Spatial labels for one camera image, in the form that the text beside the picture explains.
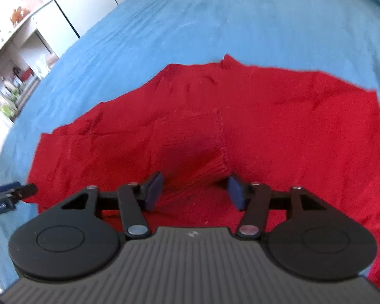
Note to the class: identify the white shelving unit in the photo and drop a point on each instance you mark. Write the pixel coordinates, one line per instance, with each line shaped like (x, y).
(6, 47)

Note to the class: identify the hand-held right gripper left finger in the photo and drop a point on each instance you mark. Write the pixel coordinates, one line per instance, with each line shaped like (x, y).
(154, 193)

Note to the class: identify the blue bed sheet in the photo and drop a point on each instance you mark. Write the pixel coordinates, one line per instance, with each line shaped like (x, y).
(209, 22)

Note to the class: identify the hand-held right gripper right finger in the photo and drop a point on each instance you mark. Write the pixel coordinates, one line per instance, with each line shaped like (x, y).
(236, 193)

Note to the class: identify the brown figurine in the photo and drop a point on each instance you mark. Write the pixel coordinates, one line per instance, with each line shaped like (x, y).
(19, 15)

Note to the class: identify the red container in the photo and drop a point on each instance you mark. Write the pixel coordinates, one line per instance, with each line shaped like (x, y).
(26, 75)

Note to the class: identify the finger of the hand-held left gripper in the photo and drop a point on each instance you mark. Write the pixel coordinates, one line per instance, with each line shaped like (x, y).
(27, 191)

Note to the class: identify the red knitted sweater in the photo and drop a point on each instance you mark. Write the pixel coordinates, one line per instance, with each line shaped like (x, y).
(272, 126)

